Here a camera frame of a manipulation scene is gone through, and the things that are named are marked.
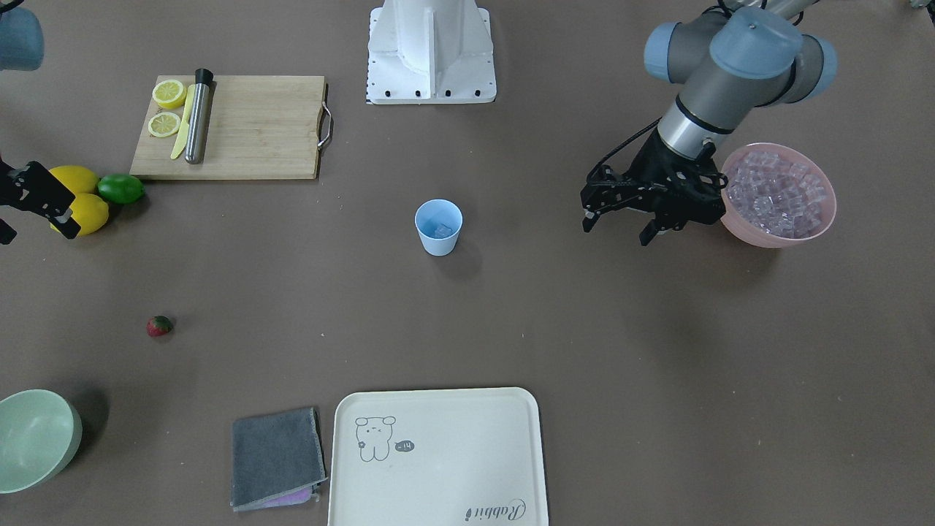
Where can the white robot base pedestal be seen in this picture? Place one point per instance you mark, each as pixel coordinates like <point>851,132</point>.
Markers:
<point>430,52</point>

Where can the grey folded cloth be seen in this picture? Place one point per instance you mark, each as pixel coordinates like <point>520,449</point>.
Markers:
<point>277,460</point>

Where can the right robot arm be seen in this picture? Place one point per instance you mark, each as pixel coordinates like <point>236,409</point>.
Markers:
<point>22,45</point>

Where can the blue plastic cup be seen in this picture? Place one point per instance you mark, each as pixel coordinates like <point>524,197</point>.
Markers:
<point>438,223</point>

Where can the cream rabbit tray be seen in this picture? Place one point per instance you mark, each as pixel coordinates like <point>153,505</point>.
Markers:
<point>438,457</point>

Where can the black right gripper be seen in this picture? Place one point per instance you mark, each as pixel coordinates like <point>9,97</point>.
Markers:
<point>33,191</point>

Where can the red strawberry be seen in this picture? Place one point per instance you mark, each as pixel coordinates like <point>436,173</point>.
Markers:
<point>158,326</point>

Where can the green ceramic bowl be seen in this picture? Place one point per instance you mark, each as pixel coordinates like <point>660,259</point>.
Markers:
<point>40,434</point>

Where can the steel muddler bar tool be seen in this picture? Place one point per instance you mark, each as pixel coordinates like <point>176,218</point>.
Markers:
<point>199,117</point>

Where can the yellow lemon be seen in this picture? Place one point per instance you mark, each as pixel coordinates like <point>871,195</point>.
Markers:
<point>76,178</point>
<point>90,212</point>

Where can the wooden cutting board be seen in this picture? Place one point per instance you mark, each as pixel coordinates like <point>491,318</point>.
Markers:
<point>261,127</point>

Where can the lemon half slice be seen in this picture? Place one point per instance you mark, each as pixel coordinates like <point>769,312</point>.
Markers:
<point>169,94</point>
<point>164,124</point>

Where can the yellow plastic knife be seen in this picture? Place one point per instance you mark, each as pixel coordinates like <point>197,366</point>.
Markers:
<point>183,130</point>

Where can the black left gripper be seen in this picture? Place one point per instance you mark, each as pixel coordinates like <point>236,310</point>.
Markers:
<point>647,165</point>

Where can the green lime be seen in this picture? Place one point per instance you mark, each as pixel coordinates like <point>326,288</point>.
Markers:
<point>120,189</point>

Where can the pink bowl of ice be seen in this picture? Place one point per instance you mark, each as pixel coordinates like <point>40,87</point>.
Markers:
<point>776,197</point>

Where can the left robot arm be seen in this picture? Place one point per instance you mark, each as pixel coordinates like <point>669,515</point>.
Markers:
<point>734,57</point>

